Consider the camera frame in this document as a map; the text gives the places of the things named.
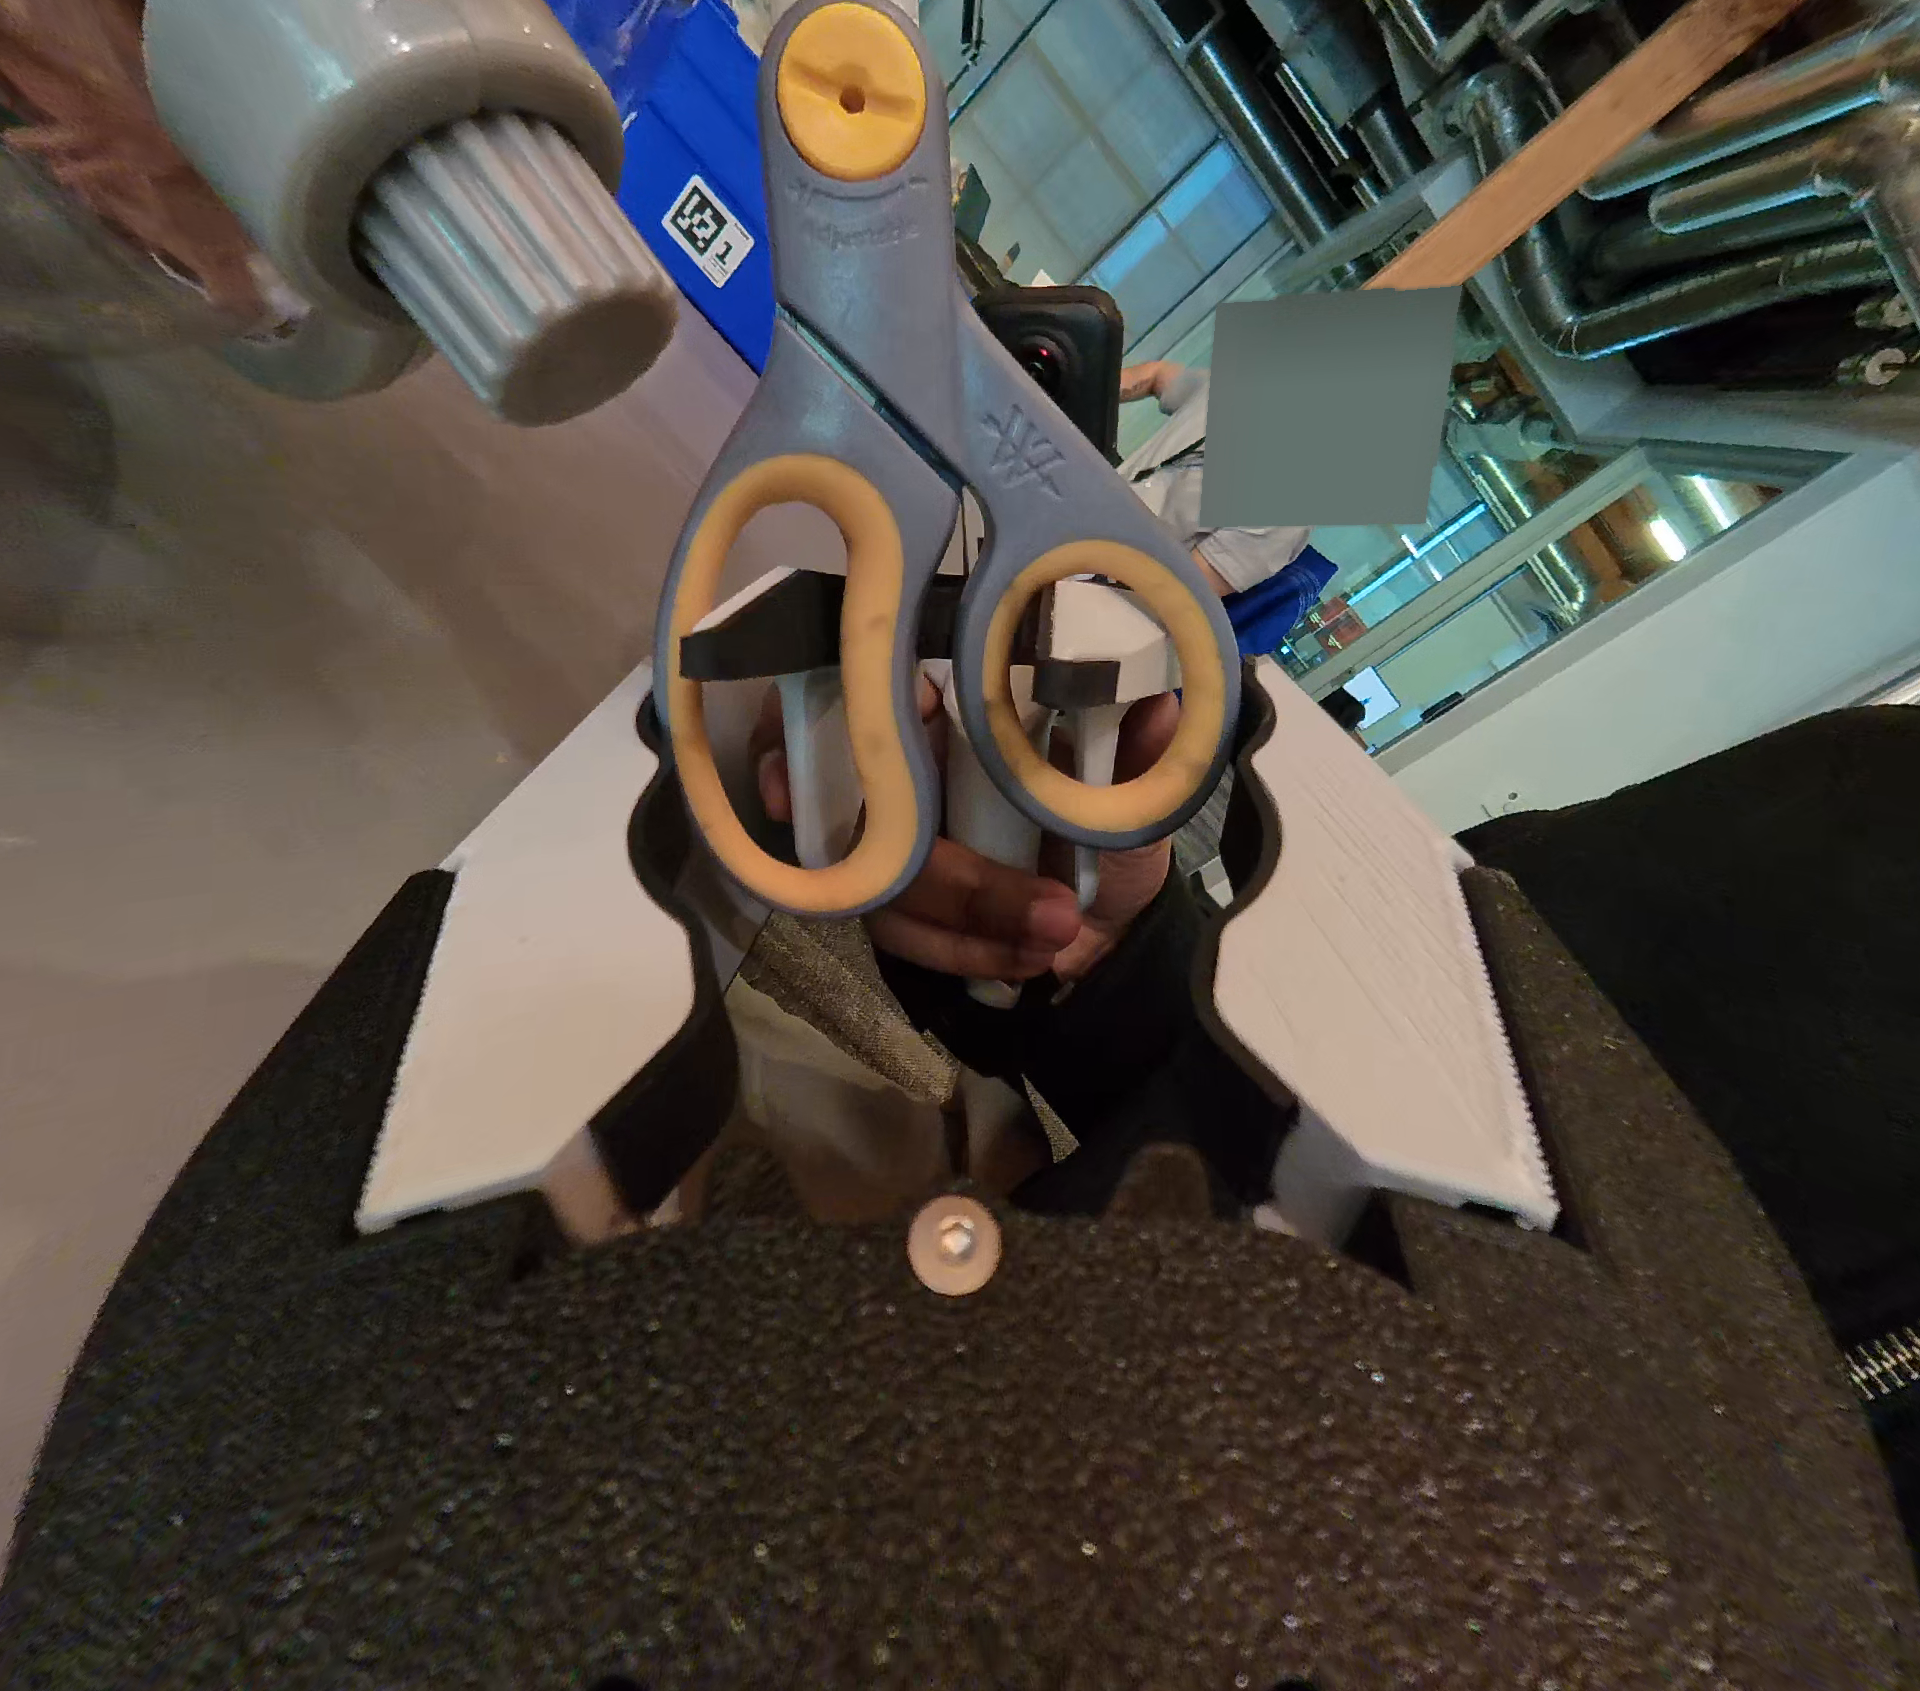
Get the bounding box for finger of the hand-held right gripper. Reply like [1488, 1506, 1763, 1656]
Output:
[678, 566, 857, 876]
[1025, 576, 1176, 910]

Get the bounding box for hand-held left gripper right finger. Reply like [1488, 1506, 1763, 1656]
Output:
[1191, 654, 1565, 1256]

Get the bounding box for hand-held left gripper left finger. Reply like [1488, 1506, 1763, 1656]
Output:
[353, 666, 744, 1244]

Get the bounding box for grey handled scissors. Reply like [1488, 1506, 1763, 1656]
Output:
[654, 0, 1243, 924]

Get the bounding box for person's right hand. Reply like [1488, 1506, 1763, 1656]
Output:
[749, 678, 1190, 988]

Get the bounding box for blue cloth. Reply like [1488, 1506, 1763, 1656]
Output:
[1222, 552, 1338, 658]

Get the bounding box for person's black jacket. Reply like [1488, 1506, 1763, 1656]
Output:
[1451, 702, 1920, 1544]

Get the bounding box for blue plastic bin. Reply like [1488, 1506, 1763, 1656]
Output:
[532, 0, 781, 374]

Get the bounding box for cluster of silver ceiling pipes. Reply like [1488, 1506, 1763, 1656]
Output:
[913, 0, 1920, 494]

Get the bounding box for clear maze puzzle ball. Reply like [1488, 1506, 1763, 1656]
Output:
[0, 0, 751, 434]

